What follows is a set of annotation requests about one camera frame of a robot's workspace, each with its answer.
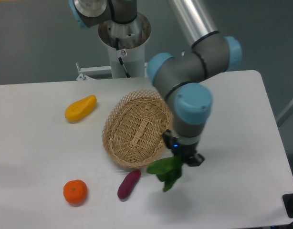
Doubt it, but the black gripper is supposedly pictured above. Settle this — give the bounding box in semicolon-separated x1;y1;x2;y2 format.
162;130;205;167

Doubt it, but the green bok choy vegetable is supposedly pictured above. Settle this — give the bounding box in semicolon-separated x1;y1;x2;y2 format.
146;156;183;192

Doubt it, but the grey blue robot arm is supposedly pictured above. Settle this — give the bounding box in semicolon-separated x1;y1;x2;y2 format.
69;0;242;167

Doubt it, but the woven wicker oval basket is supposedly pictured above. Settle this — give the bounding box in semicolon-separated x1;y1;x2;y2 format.
102;90;173;168

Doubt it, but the purple sweet potato toy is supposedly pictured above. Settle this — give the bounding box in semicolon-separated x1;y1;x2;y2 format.
117;169;141;200

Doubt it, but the black device at table edge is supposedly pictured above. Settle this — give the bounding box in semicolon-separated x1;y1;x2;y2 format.
282;193;293;219

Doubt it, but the yellow mango toy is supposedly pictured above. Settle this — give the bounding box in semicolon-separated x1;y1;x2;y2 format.
64;95;97;123

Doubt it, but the orange tangerine toy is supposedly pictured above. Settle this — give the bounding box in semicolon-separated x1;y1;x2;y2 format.
63;179;88;205

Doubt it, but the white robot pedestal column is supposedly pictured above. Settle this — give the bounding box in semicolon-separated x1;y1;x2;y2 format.
98;13;151;79

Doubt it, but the black cable on pedestal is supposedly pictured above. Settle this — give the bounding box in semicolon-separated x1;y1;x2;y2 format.
115;37;132;79

